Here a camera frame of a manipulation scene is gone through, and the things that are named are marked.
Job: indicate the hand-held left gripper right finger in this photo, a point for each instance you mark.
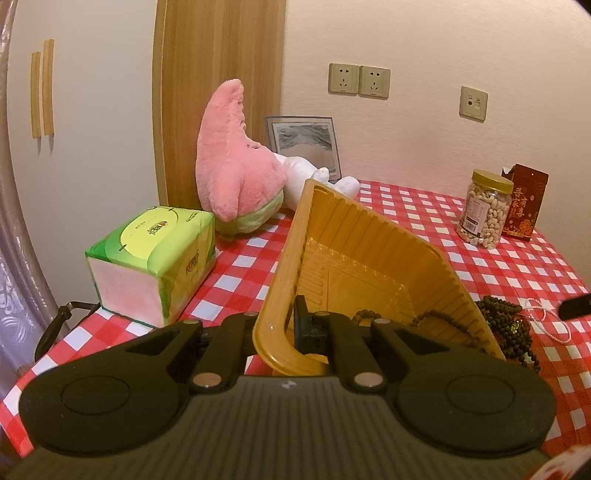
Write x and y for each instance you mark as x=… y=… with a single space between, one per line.
x=307 y=332

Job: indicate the orange plastic tray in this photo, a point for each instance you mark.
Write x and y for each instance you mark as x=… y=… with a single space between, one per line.
x=369 y=258

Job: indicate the red checkered tablecloth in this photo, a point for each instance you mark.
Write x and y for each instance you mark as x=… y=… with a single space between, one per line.
x=240 y=277

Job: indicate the red tin box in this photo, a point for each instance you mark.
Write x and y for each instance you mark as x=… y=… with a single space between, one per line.
x=526 y=207

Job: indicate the white wardrobe door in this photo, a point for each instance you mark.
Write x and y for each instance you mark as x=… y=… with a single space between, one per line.
x=92 y=138

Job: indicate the wooden wardrobe side panel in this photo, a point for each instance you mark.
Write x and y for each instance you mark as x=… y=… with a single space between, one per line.
x=207 y=55

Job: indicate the green tissue pack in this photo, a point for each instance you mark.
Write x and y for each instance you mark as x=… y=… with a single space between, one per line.
x=152 y=240

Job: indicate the pink star plush toy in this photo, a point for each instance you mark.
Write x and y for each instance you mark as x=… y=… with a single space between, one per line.
x=231 y=170

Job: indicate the black smart band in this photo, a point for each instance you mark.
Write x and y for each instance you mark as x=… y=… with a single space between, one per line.
x=575 y=307

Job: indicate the white plush toy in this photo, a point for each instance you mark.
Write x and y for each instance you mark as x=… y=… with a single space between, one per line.
x=300 y=170

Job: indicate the patterned translucent curtain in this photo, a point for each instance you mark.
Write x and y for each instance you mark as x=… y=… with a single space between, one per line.
x=18 y=286

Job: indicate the framed picture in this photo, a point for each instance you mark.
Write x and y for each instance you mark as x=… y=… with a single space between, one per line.
x=304 y=138

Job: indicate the dark wooden bead strand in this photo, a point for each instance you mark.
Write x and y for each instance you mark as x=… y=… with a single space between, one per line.
x=508 y=323

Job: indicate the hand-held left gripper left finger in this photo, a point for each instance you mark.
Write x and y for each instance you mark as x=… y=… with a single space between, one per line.
x=235 y=332

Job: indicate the beige wall panel with ports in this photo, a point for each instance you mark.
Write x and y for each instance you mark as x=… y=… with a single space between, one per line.
x=473 y=104

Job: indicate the nut jar with gold lid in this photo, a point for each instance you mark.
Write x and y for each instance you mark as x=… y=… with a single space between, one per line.
x=485 y=212

